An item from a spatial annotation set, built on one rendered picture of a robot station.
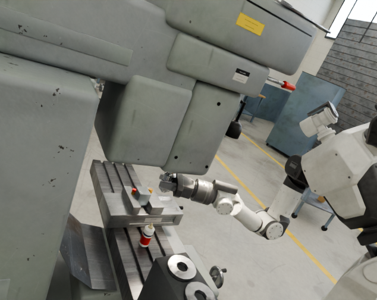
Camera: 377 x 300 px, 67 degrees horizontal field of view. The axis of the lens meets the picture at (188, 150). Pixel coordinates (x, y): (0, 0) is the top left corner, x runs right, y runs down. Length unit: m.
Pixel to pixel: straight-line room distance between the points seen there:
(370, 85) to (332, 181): 8.25
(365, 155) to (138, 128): 0.67
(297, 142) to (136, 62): 6.41
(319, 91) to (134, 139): 6.30
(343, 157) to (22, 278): 0.95
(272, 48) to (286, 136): 6.23
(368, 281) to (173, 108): 0.81
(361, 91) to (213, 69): 8.59
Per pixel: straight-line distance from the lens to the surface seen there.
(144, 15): 0.72
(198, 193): 1.06
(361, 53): 9.71
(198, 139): 0.90
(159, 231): 1.31
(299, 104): 7.01
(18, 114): 0.61
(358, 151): 0.99
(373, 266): 1.10
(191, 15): 0.74
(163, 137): 0.82
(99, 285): 1.13
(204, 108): 0.86
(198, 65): 0.78
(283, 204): 1.26
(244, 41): 0.82
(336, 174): 1.02
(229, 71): 0.83
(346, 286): 1.17
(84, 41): 0.70
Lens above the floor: 1.74
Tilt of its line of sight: 21 degrees down
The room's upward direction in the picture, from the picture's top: 23 degrees clockwise
